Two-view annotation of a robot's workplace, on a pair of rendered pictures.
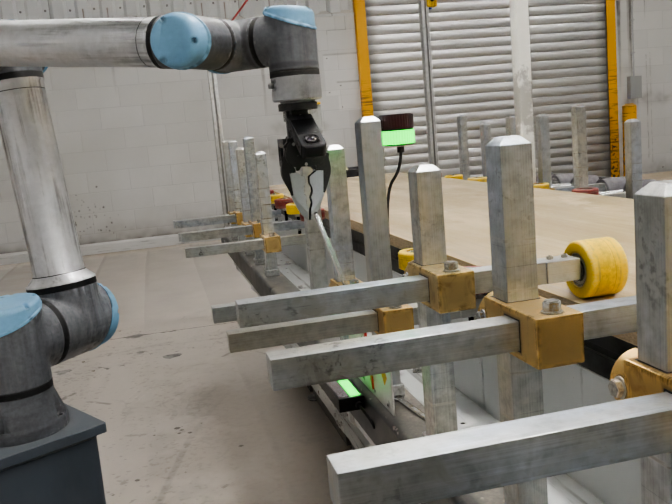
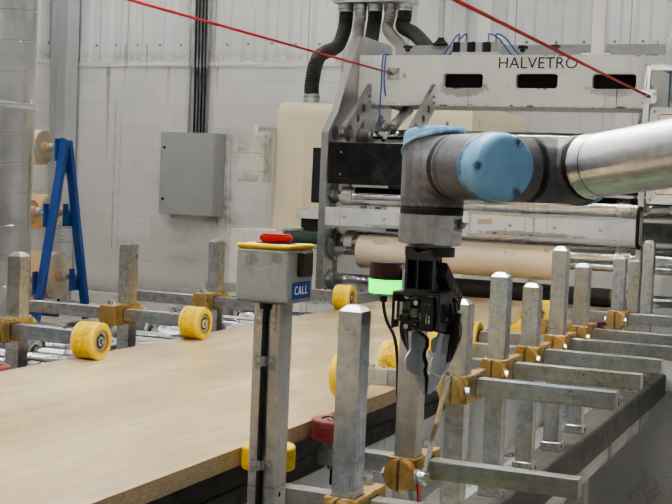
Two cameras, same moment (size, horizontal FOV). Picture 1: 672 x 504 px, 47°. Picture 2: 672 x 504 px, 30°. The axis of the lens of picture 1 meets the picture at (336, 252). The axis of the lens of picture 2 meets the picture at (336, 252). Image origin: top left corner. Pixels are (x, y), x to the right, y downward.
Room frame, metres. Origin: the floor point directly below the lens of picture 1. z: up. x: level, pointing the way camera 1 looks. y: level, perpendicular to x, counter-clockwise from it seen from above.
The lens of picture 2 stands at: (2.94, 0.99, 1.29)
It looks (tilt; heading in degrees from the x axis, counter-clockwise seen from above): 3 degrees down; 216
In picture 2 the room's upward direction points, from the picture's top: 2 degrees clockwise
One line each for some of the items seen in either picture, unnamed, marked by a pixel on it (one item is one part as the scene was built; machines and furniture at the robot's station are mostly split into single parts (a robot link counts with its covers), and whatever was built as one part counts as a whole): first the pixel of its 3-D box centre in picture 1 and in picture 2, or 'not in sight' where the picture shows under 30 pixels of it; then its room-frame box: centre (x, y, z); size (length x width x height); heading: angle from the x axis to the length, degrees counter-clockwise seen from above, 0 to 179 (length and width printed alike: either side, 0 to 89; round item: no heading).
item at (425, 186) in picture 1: (435, 338); (456, 433); (1.03, -0.13, 0.86); 0.03 x 0.03 x 0.48; 13
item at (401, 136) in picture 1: (396, 137); (387, 285); (1.29, -0.12, 1.14); 0.06 x 0.06 x 0.02
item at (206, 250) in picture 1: (254, 245); not in sight; (2.44, 0.26, 0.81); 0.43 x 0.03 x 0.04; 103
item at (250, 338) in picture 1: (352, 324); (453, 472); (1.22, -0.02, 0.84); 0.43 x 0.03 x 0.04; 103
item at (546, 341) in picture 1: (527, 325); (500, 369); (0.77, -0.19, 0.95); 0.13 x 0.06 x 0.05; 13
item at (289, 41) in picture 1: (290, 41); (434, 170); (1.43, 0.05, 1.32); 0.10 x 0.09 x 0.12; 64
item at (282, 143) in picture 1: (299, 136); (426, 289); (1.43, 0.05, 1.15); 0.09 x 0.08 x 0.12; 13
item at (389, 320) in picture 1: (388, 315); (410, 467); (1.26, -0.08, 0.85); 0.13 x 0.06 x 0.05; 13
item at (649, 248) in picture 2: not in sight; (646, 314); (-0.91, -0.58, 0.92); 0.03 x 0.03 x 0.48; 13
